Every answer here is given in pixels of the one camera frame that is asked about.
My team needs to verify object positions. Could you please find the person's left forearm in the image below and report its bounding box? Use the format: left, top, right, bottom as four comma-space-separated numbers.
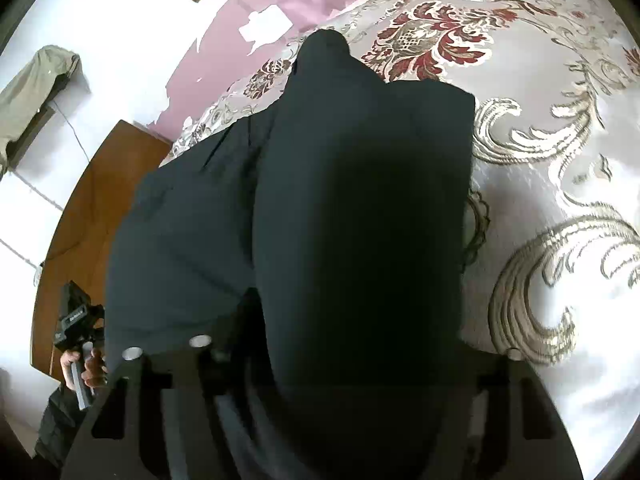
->
35, 385, 96, 468

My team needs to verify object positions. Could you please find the beige hanging cloth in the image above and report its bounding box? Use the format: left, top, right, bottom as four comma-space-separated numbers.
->
0, 45, 83, 171

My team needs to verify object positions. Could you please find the floral bedspread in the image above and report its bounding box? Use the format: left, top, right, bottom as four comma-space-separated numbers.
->
160, 0, 640, 480

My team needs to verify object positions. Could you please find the black garment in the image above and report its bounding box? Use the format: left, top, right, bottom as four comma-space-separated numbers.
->
102, 27, 478, 480

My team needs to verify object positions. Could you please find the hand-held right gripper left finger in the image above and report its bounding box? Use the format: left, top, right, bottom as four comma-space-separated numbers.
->
60, 290, 271, 480

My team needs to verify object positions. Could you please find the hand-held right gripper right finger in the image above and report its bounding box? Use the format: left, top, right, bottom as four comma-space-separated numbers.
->
440, 337, 586, 480

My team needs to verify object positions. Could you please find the person's left hand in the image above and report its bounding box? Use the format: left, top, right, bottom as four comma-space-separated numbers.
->
60, 345, 108, 391

